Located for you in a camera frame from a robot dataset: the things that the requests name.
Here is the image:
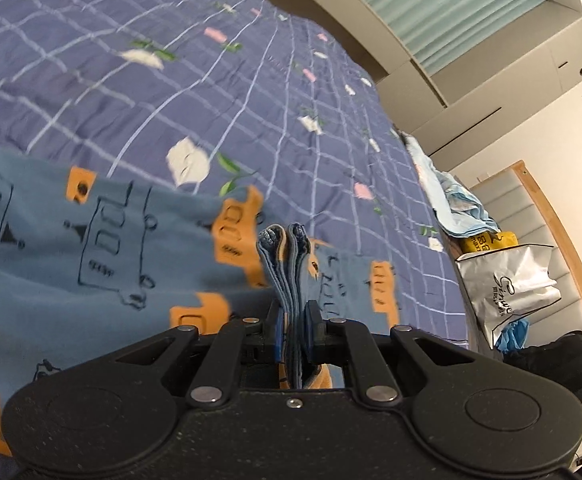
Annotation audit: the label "blue orange patterned pants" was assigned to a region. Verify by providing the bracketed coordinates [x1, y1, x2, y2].
[0, 148, 399, 454]

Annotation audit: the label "light blue white blanket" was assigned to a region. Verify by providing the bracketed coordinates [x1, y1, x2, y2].
[398, 131, 499, 238]

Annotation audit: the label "blue plastic bag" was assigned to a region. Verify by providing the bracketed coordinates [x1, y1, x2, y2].
[495, 318, 530, 353]

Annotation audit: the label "white shopping bag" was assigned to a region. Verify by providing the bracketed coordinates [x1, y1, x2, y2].
[456, 244, 561, 348]

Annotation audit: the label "yellow package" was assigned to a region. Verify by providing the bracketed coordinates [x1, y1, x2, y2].
[460, 231, 519, 254]

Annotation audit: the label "wooden padded headboard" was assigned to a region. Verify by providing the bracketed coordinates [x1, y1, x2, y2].
[472, 160, 582, 346]

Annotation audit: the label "black bag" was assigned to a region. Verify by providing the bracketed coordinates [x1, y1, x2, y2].
[504, 330, 582, 404]

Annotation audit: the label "purple checked floral quilt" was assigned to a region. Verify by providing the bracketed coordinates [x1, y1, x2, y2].
[0, 0, 470, 480]

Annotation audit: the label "beige built-in cabinet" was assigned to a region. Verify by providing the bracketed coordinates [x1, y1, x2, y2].
[270, 0, 582, 169]

